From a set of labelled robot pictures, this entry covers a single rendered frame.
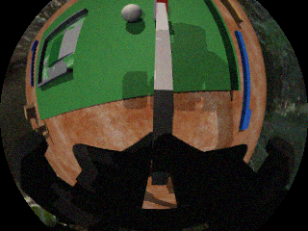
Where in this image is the tan cube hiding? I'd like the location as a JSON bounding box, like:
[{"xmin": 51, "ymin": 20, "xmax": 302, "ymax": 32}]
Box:
[{"xmin": 23, "ymin": 103, "xmax": 36, "ymax": 120}]

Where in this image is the white golf ball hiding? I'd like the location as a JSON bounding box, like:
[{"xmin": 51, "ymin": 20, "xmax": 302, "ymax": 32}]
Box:
[{"xmin": 120, "ymin": 4, "xmax": 142, "ymax": 22}]

